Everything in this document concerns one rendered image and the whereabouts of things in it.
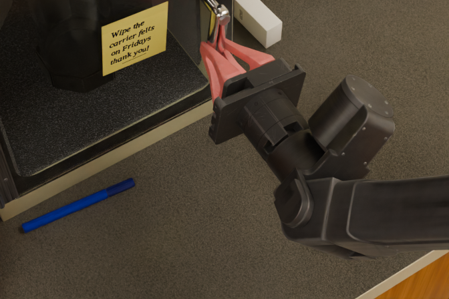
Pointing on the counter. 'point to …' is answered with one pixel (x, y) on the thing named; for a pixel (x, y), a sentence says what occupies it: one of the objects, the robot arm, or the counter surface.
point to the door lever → (219, 17)
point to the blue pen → (77, 205)
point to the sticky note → (134, 38)
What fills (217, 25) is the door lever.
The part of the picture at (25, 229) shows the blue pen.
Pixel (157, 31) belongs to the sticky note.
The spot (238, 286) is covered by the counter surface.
